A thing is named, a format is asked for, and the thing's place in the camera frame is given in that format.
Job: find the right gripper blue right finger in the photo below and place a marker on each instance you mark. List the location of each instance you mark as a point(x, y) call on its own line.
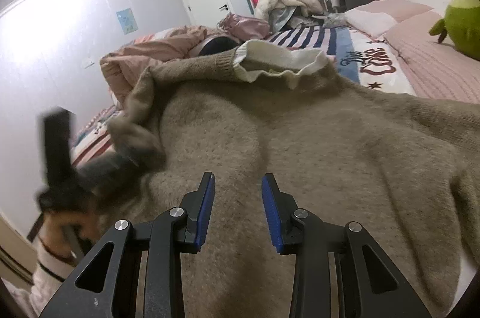
point(340, 267)

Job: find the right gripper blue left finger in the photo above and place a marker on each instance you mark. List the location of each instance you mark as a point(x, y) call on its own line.
point(104, 284)

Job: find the brown fuzzy sweater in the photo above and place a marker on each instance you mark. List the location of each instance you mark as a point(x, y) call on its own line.
point(406, 168)

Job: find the white striped sleeve forearm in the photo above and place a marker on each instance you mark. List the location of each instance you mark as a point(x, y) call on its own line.
point(46, 281)

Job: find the pile of cream clothes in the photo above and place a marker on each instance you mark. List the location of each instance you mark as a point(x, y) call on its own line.
point(277, 13)

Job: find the person's left hand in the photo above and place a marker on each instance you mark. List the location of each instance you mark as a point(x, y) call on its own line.
point(63, 235)

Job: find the pink crumpled quilt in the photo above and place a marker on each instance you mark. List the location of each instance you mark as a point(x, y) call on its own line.
point(122, 68)

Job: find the black garment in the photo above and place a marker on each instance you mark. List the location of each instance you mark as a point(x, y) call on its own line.
point(217, 45)

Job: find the pink near pillow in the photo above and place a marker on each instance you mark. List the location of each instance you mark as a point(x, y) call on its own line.
point(437, 71)

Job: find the pink pillow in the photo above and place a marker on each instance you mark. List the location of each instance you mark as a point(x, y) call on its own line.
point(437, 71)
point(379, 16)

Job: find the striped fleece blanket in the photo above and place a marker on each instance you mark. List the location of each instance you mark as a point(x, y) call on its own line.
point(364, 60)

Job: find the pink satin bag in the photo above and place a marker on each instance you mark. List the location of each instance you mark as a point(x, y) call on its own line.
point(244, 28)

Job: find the pink far pillow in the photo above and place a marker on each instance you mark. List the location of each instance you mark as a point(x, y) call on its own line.
point(379, 16)

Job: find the green avocado plush toy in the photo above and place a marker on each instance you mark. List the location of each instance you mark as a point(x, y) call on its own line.
point(461, 24)

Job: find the blue wall poster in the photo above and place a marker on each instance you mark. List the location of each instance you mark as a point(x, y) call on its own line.
point(127, 21)

